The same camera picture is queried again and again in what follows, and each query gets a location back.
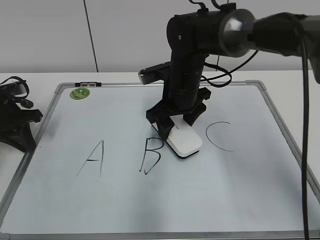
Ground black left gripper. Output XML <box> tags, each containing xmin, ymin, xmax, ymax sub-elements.
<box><xmin>0</xmin><ymin>83</ymin><xmax>43</xmax><ymax>153</ymax></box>

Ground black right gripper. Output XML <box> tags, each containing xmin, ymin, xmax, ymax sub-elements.
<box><xmin>146</xmin><ymin>53</ymin><xmax>211</xmax><ymax>140</ymax></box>

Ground white whiteboard eraser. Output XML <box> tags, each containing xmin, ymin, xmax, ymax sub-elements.
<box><xmin>164</xmin><ymin>118</ymin><xmax>203</xmax><ymax>159</ymax></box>

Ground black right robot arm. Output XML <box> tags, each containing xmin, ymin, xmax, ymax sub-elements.
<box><xmin>139</xmin><ymin>3</ymin><xmax>320</xmax><ymax>140</ymax></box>

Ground green round magnet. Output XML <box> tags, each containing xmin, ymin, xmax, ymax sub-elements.
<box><xmin>69</xmin><ymin>87</ymin><xmax>91</xmax><ymax>100</ymax></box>

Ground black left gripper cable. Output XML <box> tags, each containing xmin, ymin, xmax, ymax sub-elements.
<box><xmin>0</xmin><ymin>76</ymin><xmax>35</xmax><ymax>109</ymax></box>

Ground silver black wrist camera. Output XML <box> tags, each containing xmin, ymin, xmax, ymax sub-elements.
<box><xmin>138</xmin><ymin>61</ymin><xmax>171</xmax><ymax>85</ymax></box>

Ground white whiteboard with grey frame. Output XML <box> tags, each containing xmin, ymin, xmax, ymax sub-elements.
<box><xmin>0</xmin><ymin>80</ymin><xmax>304</xmax><ymax>240</ymax></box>

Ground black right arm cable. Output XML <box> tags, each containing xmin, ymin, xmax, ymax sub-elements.
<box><xmin>187</xmin><ymin>0</ymin><xmax>312</xmax><ymax>240</ymax></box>

